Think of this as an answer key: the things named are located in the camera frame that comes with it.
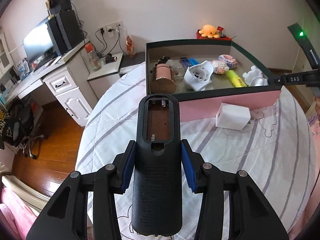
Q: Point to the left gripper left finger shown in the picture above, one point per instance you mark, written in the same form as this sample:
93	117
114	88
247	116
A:
65	214

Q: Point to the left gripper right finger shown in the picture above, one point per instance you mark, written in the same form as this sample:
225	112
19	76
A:
251	216

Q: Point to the white astronaut figure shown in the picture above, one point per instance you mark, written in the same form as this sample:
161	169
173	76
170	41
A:
254	77

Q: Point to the yellow highlighter marker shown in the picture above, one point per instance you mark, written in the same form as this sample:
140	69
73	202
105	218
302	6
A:
235	79

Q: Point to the pink purple brick figure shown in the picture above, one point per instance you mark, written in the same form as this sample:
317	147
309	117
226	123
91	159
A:
228	60

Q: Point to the white charger cube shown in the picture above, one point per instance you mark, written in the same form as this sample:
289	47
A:
232	117

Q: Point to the black remote control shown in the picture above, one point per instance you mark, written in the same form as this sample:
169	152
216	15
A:
157	184

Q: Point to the white brick figure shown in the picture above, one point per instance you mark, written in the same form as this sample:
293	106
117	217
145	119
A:
219	67

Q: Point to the white plug adapter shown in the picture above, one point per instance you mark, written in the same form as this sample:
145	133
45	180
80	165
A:
198	77

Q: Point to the blue lighter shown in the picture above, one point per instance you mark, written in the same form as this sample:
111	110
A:
185	62

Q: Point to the pink cup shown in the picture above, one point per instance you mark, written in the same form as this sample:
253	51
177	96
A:
163	80

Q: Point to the black hair clip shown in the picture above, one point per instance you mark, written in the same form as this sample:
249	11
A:
163	60

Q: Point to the pink pillow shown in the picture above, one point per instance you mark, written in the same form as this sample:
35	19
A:
19	215

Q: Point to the pink storage box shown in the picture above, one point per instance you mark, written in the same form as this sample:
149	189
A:
205	103

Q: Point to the orange octopus plush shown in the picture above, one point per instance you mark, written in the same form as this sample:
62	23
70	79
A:
209	31

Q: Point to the white desk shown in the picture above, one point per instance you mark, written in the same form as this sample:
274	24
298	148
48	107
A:
67	79

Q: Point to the small white side cabinet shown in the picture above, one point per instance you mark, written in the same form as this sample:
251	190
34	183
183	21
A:
101	80

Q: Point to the orange lid water bottle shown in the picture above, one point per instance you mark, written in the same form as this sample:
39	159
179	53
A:
93	57

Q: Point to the white glass cabinet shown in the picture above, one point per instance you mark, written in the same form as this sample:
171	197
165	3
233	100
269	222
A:
6	62

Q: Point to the black white nightstand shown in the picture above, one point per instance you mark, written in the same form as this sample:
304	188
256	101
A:
129	63

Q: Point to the computer monitor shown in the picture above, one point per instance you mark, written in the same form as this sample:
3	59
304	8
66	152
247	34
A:
38	46

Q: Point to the orange snack bag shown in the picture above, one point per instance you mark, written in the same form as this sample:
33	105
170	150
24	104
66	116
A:
130	46

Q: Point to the black speaker tower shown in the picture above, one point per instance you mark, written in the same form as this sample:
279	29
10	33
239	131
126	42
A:
63	26

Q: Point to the wall power outlet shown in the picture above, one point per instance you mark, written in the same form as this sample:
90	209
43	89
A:
116	26

